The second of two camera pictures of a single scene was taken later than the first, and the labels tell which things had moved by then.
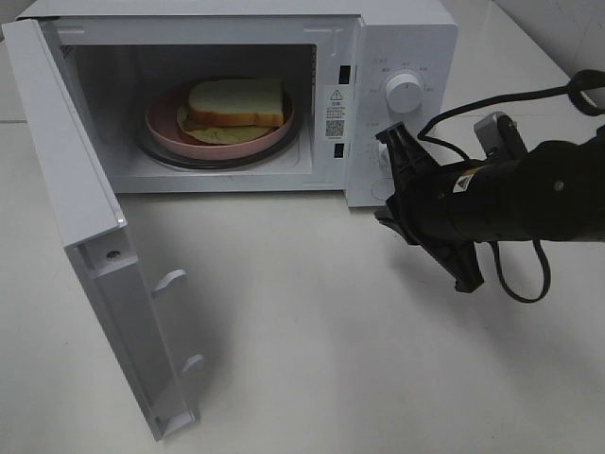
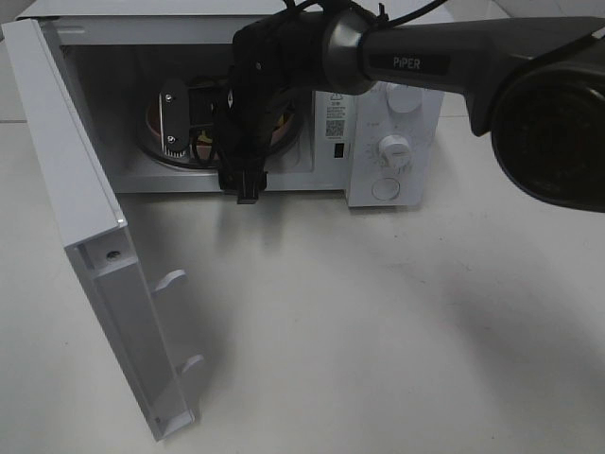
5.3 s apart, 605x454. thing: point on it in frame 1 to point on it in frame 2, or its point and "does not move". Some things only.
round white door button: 383,189 does not move
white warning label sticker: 337,113 does not move
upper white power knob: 404,93 does not move
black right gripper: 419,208 to 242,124
